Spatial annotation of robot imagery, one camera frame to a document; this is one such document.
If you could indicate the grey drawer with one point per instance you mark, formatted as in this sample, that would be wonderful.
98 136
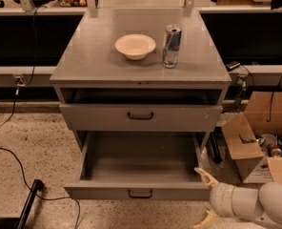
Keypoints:
139 165
146 118

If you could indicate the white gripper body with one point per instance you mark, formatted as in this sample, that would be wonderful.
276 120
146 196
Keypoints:
221 197

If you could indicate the grey metal drawer cabinet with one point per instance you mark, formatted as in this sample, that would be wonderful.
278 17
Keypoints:
93 71

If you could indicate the white paper bowl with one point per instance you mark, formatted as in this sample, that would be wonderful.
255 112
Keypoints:
135 46

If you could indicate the grey top drawer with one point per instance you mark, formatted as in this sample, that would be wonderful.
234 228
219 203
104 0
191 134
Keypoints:
146 118

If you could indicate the red can in box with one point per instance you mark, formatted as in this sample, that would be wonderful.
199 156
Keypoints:
274 150

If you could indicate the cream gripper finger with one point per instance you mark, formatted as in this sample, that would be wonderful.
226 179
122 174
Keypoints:
207 220
207 178

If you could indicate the brown cardboard box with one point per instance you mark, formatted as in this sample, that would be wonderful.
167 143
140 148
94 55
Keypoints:
262 116

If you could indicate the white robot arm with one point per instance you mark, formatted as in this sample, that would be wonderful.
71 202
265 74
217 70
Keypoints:
270 197

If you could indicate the black metal floor bar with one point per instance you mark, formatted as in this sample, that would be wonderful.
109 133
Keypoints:
20 222

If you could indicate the silver blue drink can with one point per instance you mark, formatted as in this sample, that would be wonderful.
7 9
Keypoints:
171 46

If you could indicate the small black device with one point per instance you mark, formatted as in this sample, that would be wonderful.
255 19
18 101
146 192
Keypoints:
233 65

